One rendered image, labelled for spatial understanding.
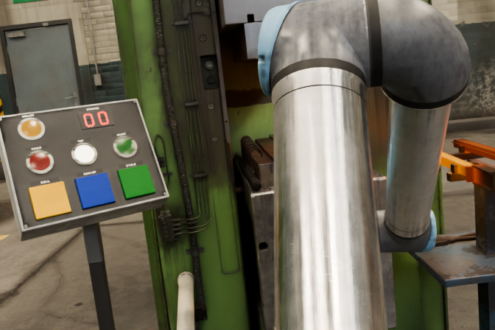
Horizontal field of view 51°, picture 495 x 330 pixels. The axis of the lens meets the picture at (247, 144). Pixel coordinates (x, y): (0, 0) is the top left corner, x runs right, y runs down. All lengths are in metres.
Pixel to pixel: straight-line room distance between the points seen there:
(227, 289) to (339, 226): 1.19
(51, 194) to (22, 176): 0.07
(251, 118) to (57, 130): 0.82
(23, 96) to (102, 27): 1.55
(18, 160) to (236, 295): 0.80
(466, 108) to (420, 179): 6.93
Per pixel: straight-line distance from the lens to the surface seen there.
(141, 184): 1.27
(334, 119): 0.56
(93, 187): 1.24
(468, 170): 1.27
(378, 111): 1.65
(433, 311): 1.91
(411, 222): 1.03
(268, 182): 1.45
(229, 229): 1.62
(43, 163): 1.26
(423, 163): 0.85
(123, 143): 1.31
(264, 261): 1.45
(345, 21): 0.63
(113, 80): 7.69
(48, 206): 1.22
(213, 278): 1.67
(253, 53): 1.41
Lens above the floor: 1.26
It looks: 9 degrees down
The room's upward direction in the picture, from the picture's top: 6 degrees counter-clockwise
